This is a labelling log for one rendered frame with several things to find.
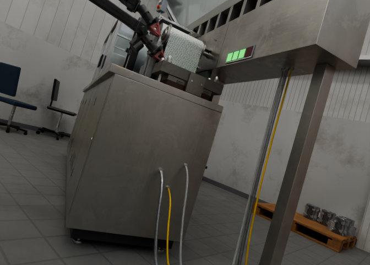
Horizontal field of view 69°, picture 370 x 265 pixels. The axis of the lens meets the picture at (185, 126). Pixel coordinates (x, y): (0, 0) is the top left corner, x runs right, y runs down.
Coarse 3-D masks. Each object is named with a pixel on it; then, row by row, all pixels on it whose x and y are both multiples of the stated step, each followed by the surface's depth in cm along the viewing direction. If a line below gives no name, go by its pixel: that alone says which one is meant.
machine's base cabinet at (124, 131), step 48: (96, 96) 176; (144, 96) 135; (96, 144) 127; (144, 144) 137; (192, 144) 148; (96, 192) 129; (144, 192) 139; (192, 192) 150; (96, 240) 135; (144, 240) 145
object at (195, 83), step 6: (192, 78) 149; (198, 78) 150; (204, 78) 152; (186, 84) 149; (192, 84) 149; (198, 84) 151; (186, 90) 148; (192, 90) 149; (198, 90) 151; (198, 96) 153
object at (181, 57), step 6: (168, 42) 164; (168, 48) 165; (174, 48) 166; (180, 48) 168; (168, 54) 165; (174, 54) 166; (180, 54) 168; (186, 54) 170; (192, 54) 171; (174, 60) 167; (180, 60) 168; (186, 60) 170; (192, 60) 172; (198, 60) 173; (180, 66) 169; (186, 66) 170; (192, 66) 172
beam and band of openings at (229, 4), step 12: (228, 0) 181; (240, 0) 166; (252, 0) 161; (264, 0) 146; (216, 12) 194; (228, 12) 184; (240, 12) 176; (192, 24) 233; (204, 24) 214; (216, 24) 188
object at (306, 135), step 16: (320, 64) 116; (320, 80) 114; (320, 96) 113; (304, 112) 116; (320, 112) 114; (304, 128) 114; (304, 144) 112; (304, 160) 112; (288, 176) 114; (304, 176) 113; (288, 192) 112; (288, 208) 111; (272, 224) 114; (288, 224) 111; (272, 240) 112; (272, 256) 110
